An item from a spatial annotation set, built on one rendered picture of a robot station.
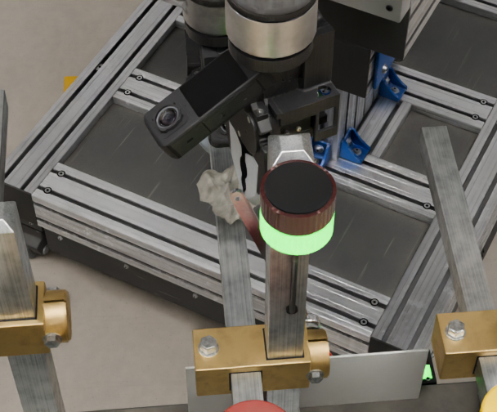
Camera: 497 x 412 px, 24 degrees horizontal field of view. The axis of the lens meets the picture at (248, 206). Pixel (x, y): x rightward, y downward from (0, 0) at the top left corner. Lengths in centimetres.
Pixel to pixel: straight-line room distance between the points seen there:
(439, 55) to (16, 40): 98
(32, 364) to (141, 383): 103
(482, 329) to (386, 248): 89
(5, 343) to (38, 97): 159
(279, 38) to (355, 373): 48
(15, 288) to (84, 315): 122
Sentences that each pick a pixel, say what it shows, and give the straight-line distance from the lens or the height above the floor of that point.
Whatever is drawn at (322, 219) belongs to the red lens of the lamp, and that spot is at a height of 116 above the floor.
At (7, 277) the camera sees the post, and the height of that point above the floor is 104.
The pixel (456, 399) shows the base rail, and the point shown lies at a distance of 138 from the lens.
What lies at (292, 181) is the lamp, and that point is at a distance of 94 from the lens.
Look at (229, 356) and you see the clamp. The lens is 119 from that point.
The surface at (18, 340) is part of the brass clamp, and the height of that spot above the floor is 95.
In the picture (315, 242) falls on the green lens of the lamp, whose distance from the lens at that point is 95.
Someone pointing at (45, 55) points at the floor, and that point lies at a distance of 277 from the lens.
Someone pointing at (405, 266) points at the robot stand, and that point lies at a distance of 209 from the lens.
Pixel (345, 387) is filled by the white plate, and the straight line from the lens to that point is 133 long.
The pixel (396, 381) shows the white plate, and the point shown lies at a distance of 133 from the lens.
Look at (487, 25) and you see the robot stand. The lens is 254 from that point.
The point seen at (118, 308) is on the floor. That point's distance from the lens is 229.
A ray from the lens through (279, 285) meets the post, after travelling 109.
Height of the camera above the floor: 188
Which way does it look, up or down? 51 degrees down
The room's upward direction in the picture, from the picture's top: straight up
